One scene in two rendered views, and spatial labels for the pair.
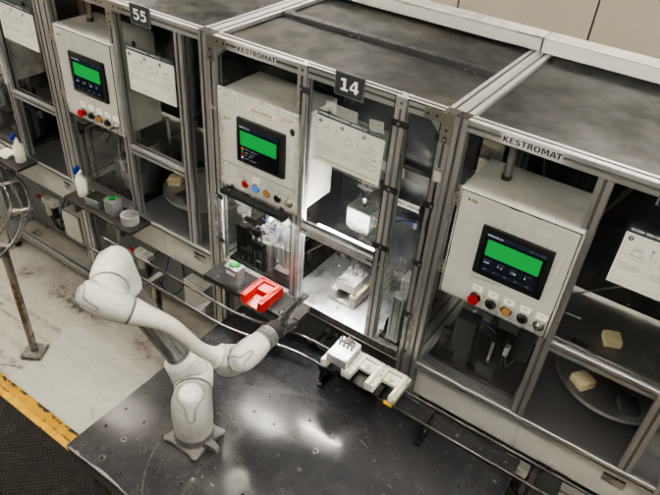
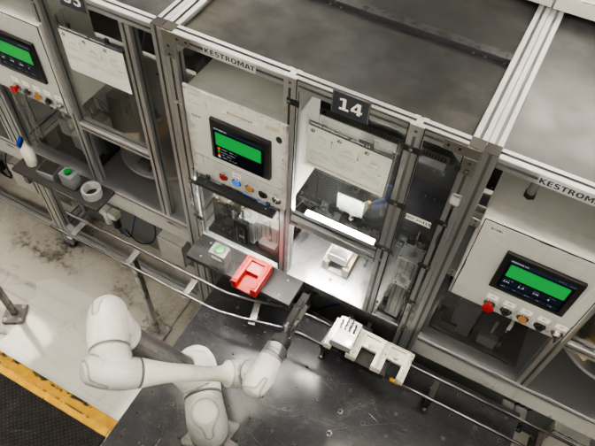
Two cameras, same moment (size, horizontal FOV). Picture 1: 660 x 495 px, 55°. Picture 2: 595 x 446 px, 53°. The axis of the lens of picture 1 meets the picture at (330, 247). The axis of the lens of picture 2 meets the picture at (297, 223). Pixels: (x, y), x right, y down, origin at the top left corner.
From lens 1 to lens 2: 0.89 m
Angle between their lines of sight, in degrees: 17
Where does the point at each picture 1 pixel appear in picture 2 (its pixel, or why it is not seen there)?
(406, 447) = (413, 415)
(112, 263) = (109, 327)
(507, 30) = not seen: outside the picture
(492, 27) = not seen: outside the picture
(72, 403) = (66, 366)
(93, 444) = not seen: outside the picture
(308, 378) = (308, 350)
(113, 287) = (118, 358)
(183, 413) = (201, 434)
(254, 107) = (231, 111)
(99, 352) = (81, 305)
